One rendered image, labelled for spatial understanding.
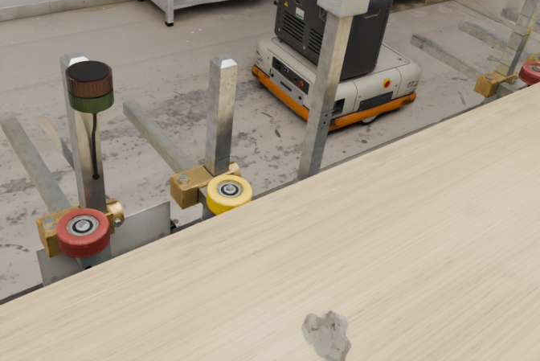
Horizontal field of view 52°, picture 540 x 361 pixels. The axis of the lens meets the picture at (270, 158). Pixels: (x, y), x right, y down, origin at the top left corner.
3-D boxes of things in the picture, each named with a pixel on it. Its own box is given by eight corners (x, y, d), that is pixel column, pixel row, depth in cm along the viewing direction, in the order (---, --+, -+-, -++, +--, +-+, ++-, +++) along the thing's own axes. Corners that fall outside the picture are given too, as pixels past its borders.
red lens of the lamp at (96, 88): (60, 79, 75) (58, 66, 74) (102, 71, 78) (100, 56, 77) (77, 101, 72) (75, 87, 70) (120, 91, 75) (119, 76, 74)
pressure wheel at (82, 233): (56, 264, 94) (47, 216, 87) (101, 246, 98) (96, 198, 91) (75, 297, 89) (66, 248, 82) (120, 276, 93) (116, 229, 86)
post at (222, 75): (200, 247, 123) (210, 55, 93) (213, 241, 125) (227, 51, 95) (208, 257, 121) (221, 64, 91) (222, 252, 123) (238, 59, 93)
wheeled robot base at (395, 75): (320, 139, 263) (329, 95, 248) (247, 76, 301) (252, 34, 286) (416, 106, 297) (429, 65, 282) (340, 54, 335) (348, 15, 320)
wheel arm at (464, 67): (408, 46, 181) (412, 34, 178) (415, 43, 183) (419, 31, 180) (522, 112, 155) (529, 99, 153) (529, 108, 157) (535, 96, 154)
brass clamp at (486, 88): (471, 89, 163) (477, 74, 160) (497, 79, 170) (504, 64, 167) (488, 99, 159) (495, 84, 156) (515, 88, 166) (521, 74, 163)
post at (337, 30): (292, 184, 132) (325, 6, 104) (308, 178, 135) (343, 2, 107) (304, 195, 129) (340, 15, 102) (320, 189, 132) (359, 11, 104)
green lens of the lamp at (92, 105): (62, 96, 77) (60, 82, 76) (104, 85, 80) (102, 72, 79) (79, 117, 73) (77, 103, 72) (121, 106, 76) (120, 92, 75)
